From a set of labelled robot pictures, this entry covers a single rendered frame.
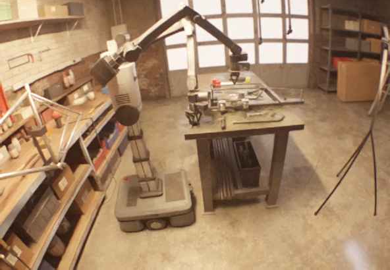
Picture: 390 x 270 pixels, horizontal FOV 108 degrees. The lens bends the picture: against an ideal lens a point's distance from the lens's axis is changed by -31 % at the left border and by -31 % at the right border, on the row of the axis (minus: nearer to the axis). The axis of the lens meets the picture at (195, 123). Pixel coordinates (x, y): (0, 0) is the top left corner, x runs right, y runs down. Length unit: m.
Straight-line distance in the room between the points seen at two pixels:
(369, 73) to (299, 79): 1.73
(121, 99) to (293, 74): 4.27
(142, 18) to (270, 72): 3.00
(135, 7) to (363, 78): 5.01
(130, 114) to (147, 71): 3.29
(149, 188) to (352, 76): 4.24
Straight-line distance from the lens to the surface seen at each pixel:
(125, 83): 1.26
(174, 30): 1.46
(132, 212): 1.70
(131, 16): 4.58
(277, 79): 4.90
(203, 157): 1.46
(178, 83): 4.63
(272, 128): 1.30
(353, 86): 4.76
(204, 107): 1.22
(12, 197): 1.45
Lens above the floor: 1.48
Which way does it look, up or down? 27 degrees down
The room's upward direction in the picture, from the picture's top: 6 degrees counter-clockwise
